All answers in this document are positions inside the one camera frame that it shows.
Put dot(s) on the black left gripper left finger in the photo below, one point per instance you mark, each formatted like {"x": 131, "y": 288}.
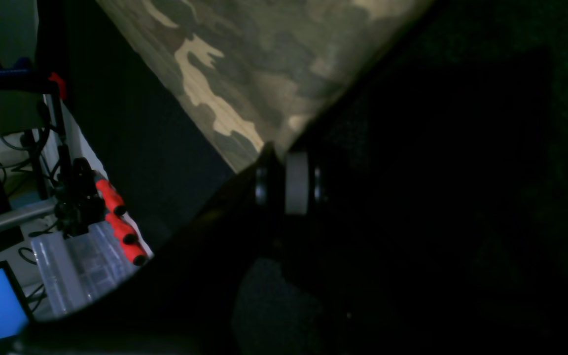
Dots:
{"x": 181, "y": 302}

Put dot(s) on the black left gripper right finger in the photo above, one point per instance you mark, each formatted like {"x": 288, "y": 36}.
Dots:
{"x": 452, "y": 217}

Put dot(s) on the camouflage t-shirt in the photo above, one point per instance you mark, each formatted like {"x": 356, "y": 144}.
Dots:
{"x": 251, "y": 72}

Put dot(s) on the black table cloth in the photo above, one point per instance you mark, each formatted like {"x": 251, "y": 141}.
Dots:
{"x": 167, "y": 170}

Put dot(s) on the clear plastic storage box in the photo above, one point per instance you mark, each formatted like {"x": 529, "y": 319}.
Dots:
{"x": 79, "y": 270}

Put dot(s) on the front right blue clamp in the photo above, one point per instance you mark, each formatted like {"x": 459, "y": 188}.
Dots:
{"x": 83, "y": 195}

